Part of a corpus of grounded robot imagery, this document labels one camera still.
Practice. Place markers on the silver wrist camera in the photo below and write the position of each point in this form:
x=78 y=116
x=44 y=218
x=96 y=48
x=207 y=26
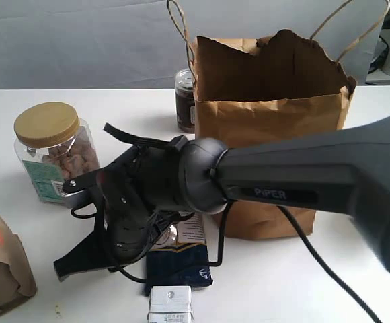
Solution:
x=82 y=191

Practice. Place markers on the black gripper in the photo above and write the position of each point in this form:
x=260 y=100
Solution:
x=138 y=205

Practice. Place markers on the brown kraft paper pouch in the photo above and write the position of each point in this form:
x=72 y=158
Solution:
x=17 y=283

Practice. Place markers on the dark glass jar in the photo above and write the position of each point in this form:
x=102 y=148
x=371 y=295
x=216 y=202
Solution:
x=184 y=98

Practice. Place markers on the brown paper shopping bag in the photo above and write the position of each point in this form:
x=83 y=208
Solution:
x=251 y=91

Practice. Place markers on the clear nut jar gold lid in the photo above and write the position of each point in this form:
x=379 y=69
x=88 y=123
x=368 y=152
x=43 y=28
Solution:
x=54 y=145

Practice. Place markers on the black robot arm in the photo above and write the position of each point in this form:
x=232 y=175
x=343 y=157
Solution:
x=346 y=171

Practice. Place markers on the white carton box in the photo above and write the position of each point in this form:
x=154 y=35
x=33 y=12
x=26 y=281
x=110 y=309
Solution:
x=169 y=304

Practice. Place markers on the dark noodle package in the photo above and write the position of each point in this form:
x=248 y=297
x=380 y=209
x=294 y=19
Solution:
x=173 y=260

